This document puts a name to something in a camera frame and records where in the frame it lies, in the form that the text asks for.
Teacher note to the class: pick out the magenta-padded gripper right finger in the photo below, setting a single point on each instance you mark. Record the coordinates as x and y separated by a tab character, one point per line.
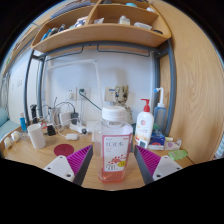
166	165

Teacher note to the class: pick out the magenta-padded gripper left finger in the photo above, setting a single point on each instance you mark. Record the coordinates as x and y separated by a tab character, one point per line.
60	166

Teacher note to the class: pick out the clear drink bottle white cap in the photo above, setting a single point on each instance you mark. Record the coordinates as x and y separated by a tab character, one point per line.
113	146

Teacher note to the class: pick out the green plastic packet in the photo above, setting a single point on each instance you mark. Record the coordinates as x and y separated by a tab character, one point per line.
177	154

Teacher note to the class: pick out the flat round red coaster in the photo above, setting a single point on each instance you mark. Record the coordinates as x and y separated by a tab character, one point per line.
63	150

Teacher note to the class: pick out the small blue box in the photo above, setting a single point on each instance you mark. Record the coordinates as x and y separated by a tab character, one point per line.
156	141

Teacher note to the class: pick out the white plastic cup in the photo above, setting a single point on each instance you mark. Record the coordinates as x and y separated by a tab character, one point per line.
36	136

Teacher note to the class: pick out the white power strip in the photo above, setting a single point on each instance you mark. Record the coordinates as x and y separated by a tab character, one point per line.
77	128

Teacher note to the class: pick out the white pump bottle red pump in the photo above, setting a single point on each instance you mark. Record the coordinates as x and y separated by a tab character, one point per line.
144	126

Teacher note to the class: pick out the white charger block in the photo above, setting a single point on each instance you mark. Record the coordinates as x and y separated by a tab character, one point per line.
65	119

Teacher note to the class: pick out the steel cup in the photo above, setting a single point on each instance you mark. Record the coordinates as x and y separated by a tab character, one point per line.
55	115

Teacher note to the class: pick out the black charger block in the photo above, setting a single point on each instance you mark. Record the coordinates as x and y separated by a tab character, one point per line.
74	117

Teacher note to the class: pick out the blue tube bottle white cap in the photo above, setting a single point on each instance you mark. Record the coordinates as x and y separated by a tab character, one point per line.
22	123

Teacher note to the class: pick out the black electric shaver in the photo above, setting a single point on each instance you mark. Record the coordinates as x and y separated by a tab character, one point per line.
33	113

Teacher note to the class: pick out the teal bed cushion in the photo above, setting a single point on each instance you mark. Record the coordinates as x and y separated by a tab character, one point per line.
6	125

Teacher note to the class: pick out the wooden tree figurine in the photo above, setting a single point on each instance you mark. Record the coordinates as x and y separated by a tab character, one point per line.
121	95

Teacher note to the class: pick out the wooden shelf unit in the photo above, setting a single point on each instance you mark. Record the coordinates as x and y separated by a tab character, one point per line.
100	33

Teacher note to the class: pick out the white wall socket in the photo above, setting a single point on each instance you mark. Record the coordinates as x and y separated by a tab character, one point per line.
71	94
110	94
85	91

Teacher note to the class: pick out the grey metal desk frame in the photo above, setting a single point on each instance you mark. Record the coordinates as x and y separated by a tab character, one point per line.
171	86

